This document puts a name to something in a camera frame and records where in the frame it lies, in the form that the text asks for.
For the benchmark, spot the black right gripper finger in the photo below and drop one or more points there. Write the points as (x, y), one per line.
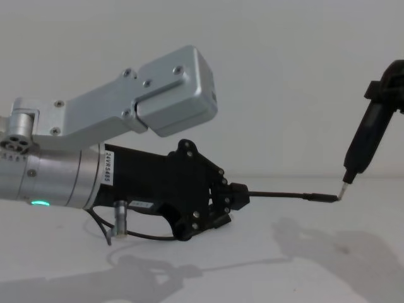
(393, 74)
(374, 90)

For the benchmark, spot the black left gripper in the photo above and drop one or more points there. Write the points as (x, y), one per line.
(142, 180)

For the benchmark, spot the black pen-shaped tool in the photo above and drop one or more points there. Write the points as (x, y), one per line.
(369, 135)

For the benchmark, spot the thin black rod with plug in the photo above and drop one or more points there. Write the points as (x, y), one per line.
(284, 194)

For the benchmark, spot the white curtain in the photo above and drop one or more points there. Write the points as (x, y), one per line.
(284, 63)

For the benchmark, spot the white table cloth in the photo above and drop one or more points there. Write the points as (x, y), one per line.
(284, 268)

